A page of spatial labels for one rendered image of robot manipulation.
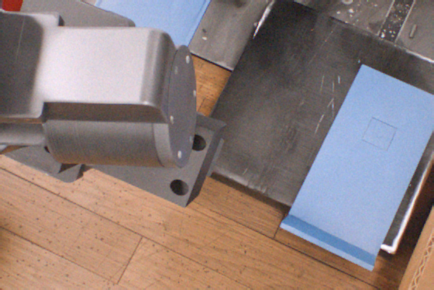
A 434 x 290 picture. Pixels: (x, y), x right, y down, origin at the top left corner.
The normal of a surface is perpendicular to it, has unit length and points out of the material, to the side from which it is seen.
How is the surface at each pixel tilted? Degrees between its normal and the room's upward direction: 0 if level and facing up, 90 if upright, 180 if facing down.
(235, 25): 0
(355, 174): 0
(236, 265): 0
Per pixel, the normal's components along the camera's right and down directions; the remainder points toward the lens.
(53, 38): -0.16, -0.36
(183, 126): 0.98, 0.04
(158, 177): -0.18, 0.14
